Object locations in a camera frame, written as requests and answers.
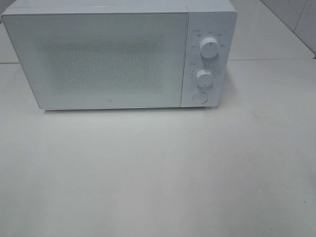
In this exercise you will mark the round white door release button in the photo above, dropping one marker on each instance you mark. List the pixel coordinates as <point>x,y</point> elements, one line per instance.
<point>200,98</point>

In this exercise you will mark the white microwave knob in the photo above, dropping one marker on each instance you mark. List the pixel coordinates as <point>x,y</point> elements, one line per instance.
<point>204,78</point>
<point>209,47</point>

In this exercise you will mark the white microwave door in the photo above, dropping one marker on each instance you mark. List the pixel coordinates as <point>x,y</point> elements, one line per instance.
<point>98,61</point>

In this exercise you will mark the white microwave oven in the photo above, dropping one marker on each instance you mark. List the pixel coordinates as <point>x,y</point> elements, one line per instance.
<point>204,18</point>

